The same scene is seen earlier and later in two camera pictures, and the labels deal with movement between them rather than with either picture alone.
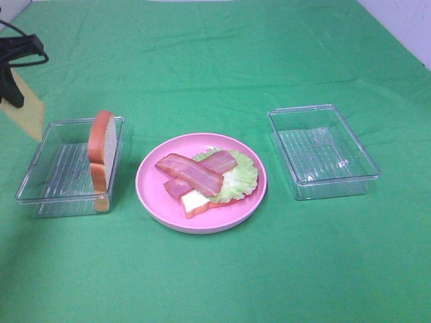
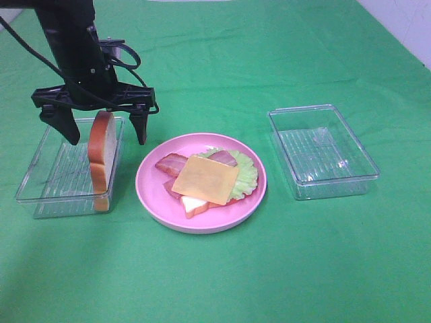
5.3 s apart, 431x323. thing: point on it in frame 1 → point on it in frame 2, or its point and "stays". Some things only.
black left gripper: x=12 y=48 → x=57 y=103
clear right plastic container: x=321 y=156 stays
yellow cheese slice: x=31 y=116 → x=207 y=179
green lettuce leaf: x=240 y=182 stays
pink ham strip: x=220 y=162 stays
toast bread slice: x=102 y=145 stays
